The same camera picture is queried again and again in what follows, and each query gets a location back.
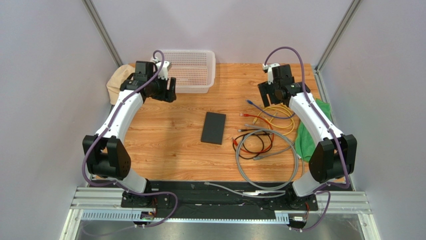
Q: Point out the green cloth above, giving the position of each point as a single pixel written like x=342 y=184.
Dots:
x=304 y=143

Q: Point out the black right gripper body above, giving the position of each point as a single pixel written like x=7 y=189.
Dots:
x=267 y=92

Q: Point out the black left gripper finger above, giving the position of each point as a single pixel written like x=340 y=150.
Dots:
x=167 y=92
x=172 y=89

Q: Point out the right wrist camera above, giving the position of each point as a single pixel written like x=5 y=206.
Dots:
x=268 y=68

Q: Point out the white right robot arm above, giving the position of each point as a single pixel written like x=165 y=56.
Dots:
x=334 y=155

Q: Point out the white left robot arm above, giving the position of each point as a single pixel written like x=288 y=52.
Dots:
x=105 y=155

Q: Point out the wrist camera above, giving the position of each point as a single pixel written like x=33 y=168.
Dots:
x=268 y=68
x=163 y=68

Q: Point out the black network switch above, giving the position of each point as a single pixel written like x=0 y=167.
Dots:
x=213 y=128

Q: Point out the cream bucket hat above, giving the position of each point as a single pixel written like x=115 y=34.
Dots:
x=114 y=83

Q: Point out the white perforated plastic basket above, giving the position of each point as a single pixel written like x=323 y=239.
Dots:
x=194 y=70

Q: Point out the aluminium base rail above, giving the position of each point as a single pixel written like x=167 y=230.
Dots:
x=212 y=206

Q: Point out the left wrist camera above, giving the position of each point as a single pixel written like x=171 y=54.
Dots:
x=163 y=68

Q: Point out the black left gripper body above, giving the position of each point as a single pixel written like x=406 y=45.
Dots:
x=156 y=92

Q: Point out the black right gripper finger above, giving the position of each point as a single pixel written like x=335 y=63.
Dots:
x=263 y=90
x=273 y=99

